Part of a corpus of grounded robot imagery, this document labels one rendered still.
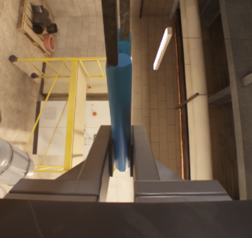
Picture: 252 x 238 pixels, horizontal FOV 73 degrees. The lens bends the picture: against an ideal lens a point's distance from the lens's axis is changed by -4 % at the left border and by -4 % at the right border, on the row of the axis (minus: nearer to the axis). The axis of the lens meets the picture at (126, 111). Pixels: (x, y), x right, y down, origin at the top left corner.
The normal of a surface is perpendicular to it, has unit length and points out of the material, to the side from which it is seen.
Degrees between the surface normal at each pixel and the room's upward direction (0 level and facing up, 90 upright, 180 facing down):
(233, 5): 90
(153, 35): 90
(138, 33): 90
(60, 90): 90
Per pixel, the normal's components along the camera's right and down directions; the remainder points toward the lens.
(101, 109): 0.00, -0.17
